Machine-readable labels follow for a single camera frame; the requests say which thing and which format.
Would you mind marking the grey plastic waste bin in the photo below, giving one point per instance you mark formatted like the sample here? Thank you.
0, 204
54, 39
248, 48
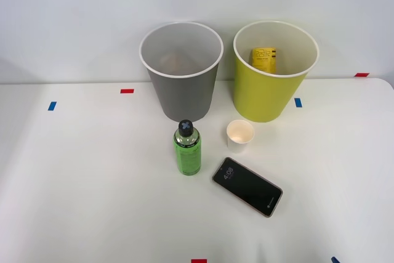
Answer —
184, 96

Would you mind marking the yellow drink can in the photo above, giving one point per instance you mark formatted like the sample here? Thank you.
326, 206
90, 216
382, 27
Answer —
264, 59

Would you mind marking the small white paper cup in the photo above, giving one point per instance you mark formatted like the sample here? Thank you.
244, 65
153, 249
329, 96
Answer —
240, 144

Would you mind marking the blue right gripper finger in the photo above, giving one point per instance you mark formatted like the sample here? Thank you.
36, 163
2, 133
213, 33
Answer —
335, 260

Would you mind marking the yellow-green plastic waste bin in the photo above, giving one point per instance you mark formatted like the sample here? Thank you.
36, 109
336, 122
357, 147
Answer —
264, 96

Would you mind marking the black smartphone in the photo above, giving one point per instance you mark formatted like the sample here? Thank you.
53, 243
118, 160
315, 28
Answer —
246, 186

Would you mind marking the green bottle with black cap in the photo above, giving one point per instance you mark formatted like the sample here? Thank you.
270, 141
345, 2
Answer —
187, 155

